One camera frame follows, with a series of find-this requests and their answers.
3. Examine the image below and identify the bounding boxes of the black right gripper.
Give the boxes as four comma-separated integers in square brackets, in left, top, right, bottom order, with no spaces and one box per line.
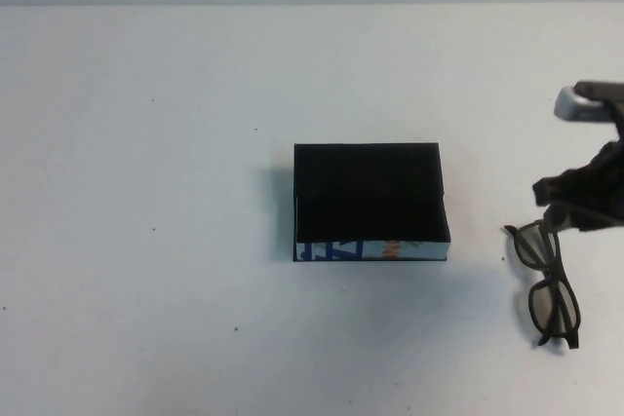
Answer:
[530,138,624,234]

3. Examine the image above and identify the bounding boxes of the black-framed glasses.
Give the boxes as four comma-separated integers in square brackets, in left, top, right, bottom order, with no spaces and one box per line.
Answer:
[503,220,584,351]

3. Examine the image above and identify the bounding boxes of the black glasses case printed front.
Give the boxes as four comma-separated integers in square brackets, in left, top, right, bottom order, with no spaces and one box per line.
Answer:
[292,142,451,263]

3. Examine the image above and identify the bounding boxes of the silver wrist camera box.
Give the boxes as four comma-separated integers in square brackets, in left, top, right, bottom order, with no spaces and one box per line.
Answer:
[554,80,624,122]

